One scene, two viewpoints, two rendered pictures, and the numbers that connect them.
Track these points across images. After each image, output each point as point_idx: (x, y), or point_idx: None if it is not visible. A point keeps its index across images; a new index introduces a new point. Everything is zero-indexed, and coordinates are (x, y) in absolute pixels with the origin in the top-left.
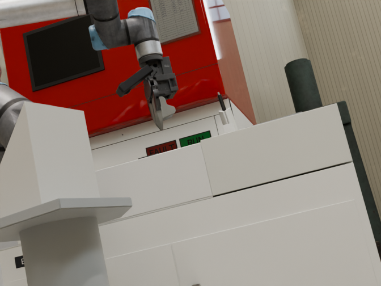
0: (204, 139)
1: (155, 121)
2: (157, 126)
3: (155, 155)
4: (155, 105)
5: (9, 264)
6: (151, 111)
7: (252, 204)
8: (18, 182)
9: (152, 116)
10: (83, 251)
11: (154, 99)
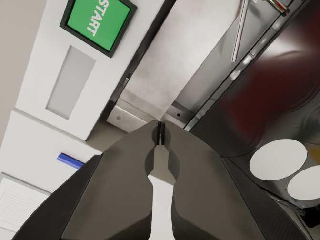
0: (9, 117)
1: (169, 132)
2: (161, 122)
3: (44, 11)
4: (77, 172)
5: None
6: (205, 177)
7: None
8: None
9: (197, 155)
10: None
11: (50, 209)
